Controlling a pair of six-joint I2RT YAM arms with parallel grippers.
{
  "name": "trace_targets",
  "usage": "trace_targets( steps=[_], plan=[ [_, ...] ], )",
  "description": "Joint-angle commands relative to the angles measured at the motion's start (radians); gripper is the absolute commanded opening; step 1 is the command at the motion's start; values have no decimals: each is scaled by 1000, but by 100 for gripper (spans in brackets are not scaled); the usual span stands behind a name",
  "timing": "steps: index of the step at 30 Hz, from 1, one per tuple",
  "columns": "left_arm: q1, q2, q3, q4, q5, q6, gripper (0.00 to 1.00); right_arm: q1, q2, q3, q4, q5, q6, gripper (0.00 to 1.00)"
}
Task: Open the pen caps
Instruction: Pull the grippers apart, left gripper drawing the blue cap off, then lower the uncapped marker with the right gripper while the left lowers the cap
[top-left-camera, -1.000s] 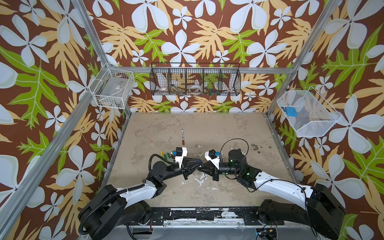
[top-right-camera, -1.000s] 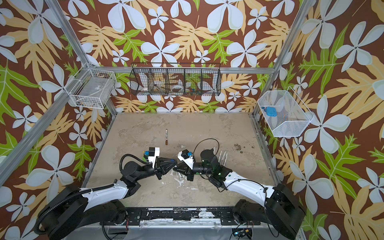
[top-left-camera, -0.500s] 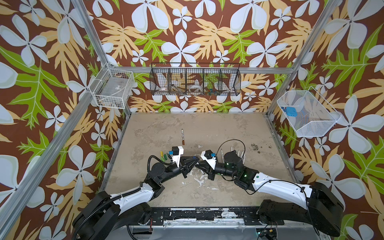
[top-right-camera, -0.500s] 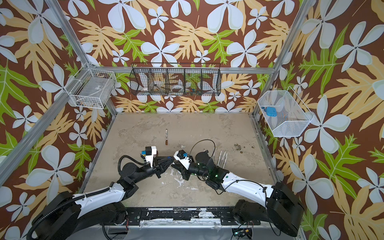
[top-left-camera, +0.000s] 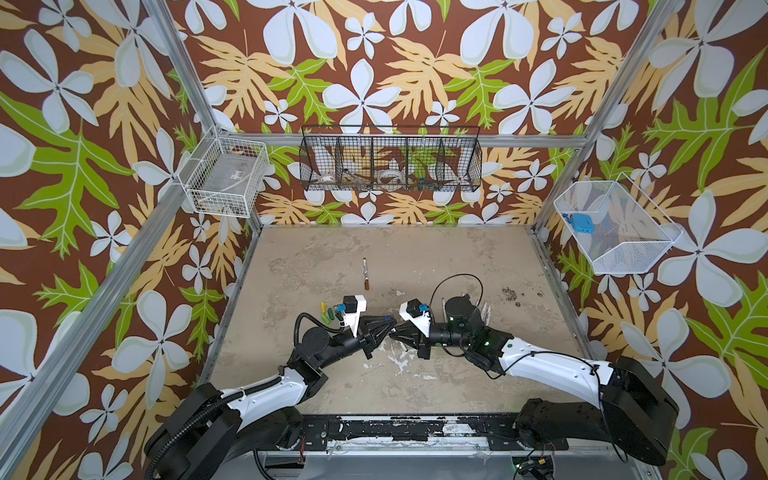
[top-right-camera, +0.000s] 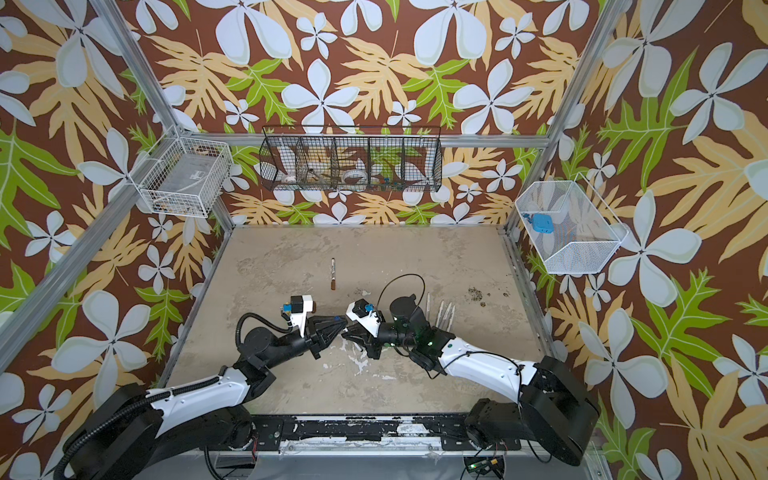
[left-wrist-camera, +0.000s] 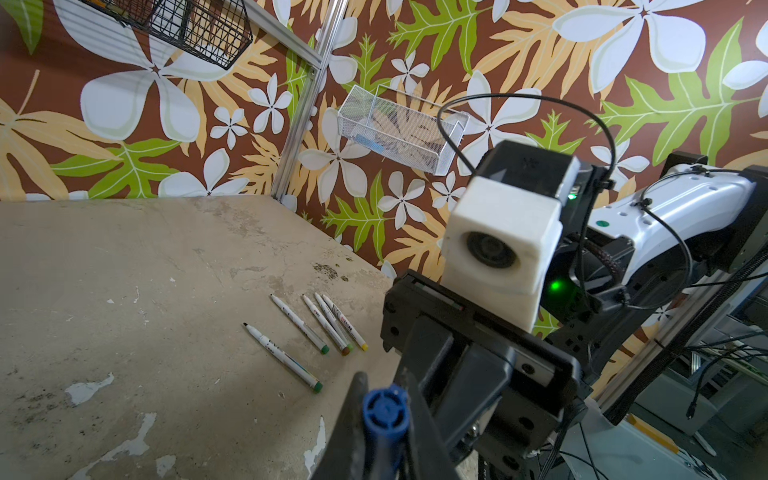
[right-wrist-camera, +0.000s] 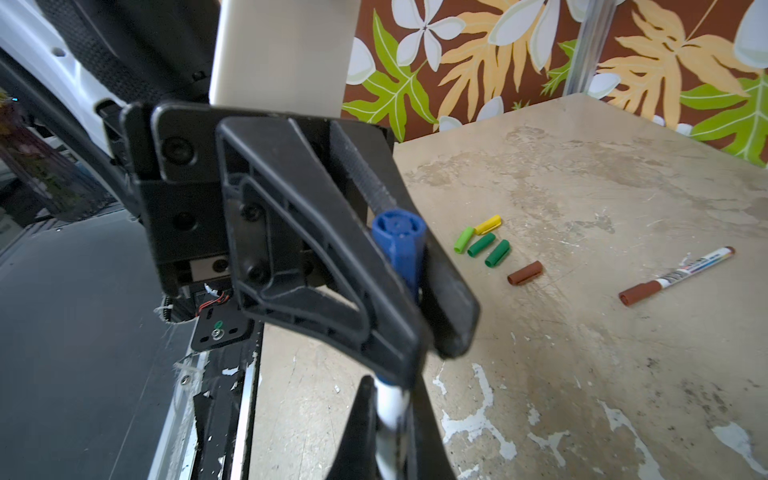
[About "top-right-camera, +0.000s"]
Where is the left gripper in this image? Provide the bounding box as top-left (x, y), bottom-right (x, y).
top-left (264, 313), bottom-right (345, 372)

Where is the light green capped marker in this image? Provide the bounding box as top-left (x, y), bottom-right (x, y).
top-left (441, 303), bottom-right (456, 331)

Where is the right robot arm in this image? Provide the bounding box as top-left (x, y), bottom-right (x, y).
top-left (343, 295), bottom-right (601, 466)

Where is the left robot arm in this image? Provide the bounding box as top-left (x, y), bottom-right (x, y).
top-left (52, 315), bottom-right (347, 479)

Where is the blue object in basket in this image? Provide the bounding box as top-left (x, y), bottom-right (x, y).
top-left (530, 213), bottom-right (555, 234)

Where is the white mesh basket right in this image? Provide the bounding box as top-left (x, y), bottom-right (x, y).
top-left (515, 176), bottom-right (629, 276)

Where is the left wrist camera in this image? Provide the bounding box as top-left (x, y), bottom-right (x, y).
top-left (281, 295), bottom-right (315, 337)

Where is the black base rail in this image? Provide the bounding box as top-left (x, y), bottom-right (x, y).
top-left (249, 413), bottom-right (525, 453)

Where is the black wire basket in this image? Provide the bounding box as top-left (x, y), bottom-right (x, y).
top-left (256, 125), bottom-right (444, 192)

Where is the white wire basket left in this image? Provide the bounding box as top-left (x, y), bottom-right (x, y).
top-left (131, 127), bottom-right (233, 218)

